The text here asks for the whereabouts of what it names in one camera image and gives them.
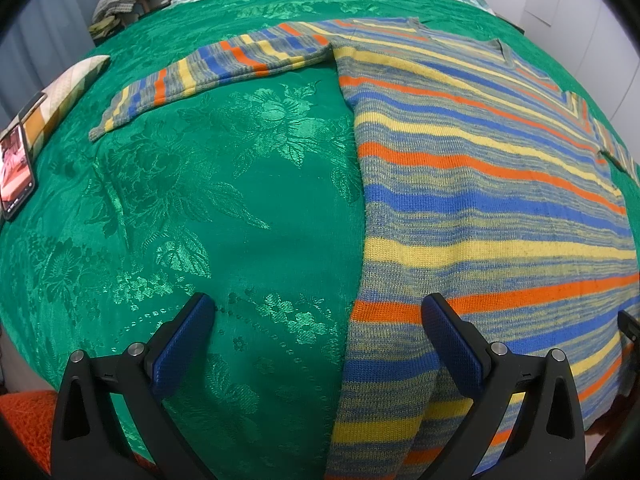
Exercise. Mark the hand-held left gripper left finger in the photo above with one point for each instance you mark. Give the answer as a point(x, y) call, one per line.
point(177, 347)

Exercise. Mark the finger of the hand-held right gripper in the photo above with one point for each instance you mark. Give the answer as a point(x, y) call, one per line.
point(631, 327)

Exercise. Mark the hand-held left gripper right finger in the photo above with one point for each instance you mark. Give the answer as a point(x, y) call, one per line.
point(457, 342)

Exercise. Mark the striped knit sweater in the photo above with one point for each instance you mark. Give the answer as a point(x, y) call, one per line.
point(475, 185)

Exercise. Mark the green floral bedspread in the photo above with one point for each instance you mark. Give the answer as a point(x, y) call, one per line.
point(225, 200)

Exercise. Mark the orange textured cloth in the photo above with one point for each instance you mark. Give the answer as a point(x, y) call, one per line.
point(30, 420)

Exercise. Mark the smartphone with lit screen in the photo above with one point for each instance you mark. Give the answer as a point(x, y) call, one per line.
point(15, 175)

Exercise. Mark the checkered yellow white pillow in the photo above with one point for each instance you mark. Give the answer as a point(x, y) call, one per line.
point(65, 90)

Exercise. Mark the white wardrobe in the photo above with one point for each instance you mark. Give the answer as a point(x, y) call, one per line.
point(575, 10)

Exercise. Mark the yellow green cloth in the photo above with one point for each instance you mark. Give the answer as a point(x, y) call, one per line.
point(102, 25)

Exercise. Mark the grey curtain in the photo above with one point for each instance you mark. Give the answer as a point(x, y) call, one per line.
point(45, 40)

